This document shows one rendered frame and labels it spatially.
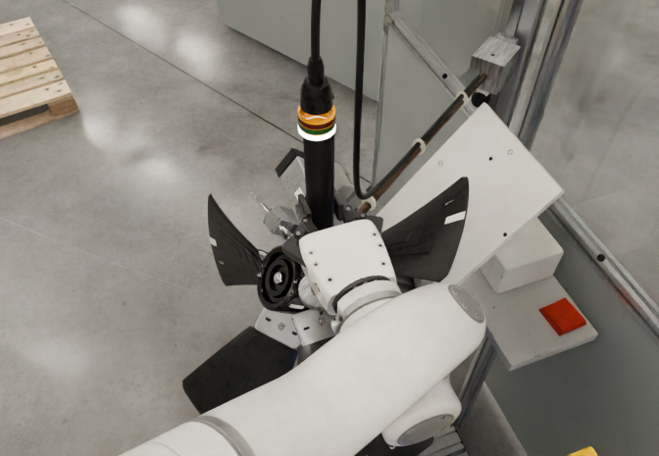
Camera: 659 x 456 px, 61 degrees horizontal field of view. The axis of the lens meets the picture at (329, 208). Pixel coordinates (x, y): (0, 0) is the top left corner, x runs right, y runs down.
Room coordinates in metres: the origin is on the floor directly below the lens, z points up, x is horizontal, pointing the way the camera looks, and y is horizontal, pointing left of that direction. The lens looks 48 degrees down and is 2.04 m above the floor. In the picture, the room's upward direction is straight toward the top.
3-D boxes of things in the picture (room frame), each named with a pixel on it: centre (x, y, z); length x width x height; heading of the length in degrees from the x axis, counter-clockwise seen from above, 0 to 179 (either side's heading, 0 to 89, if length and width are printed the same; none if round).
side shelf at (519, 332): (0.80, -0.47, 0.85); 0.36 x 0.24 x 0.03; 20
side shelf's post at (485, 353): (0.80, -0.47, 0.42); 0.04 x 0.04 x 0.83; 20
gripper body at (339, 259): (0.41, -0.02, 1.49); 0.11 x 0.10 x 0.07; 20
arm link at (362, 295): (0.35, -0.04, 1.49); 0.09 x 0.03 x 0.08; 110
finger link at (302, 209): (0.48, 0.04, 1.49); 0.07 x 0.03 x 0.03; 20
